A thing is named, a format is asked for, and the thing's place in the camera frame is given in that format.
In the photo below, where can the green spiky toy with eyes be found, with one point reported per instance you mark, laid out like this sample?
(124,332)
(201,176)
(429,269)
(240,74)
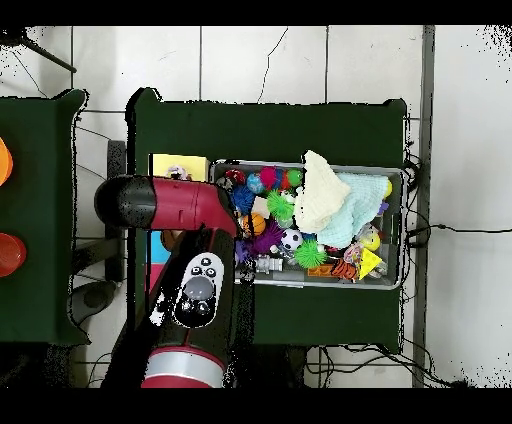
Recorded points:
(279,204)

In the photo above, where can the blue spiky ball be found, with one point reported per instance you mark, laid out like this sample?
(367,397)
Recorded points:
(244,199)

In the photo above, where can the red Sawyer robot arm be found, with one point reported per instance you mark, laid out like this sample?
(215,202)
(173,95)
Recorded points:
(180,204)

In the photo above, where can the orange tiger plush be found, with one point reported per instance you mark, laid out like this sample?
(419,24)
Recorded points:
(344,270)

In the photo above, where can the dark green tablecloth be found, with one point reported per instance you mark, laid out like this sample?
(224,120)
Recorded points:
(280,132)
(40,200)

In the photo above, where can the yellow cheese wedge toy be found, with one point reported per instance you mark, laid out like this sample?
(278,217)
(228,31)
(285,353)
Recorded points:
(368,262)

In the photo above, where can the multicolour spiky caterpillar toy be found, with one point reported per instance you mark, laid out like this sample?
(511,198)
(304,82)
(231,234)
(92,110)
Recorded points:
(268,177)

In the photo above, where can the shallow mesh bin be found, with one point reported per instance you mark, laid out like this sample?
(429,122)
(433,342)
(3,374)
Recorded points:
(392,256)

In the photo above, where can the colourful patterned cloth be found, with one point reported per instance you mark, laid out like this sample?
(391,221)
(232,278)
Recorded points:
(178,172)

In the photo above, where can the orange plastic cup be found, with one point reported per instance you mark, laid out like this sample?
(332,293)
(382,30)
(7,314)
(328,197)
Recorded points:
(4,162)

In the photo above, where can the black metal rod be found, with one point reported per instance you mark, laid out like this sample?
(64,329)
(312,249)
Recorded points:
(52,60)

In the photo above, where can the red plastic cup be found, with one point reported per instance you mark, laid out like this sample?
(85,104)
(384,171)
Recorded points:
(10,256)

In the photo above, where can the wooden box with three holes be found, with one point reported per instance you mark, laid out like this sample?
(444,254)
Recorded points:
(200,166)

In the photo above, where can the light blue knitted cloth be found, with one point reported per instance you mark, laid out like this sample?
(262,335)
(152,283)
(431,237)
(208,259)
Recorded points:
(356,208)

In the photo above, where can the orange toy basketball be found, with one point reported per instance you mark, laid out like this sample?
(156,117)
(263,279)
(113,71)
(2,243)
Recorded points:
(256,224)

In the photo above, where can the black and white soccer ball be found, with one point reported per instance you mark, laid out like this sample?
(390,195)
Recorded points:
(292,240)

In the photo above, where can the purple spiky ball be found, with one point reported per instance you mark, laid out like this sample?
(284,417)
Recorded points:
(266,242)

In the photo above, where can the cream knitted cloth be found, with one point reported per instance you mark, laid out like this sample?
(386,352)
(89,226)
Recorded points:
(320,196)

